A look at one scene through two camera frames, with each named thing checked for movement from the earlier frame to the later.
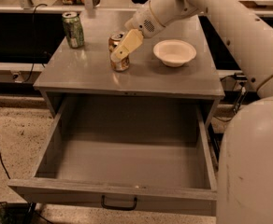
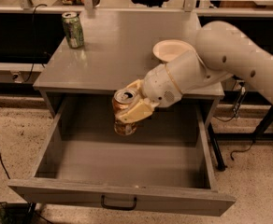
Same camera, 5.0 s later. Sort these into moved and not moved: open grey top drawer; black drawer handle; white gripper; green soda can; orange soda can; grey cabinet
Moved: white gripper; orange soda can
Not moved: open grey top drawer; green soda can; black drawer handle; grey cabinet
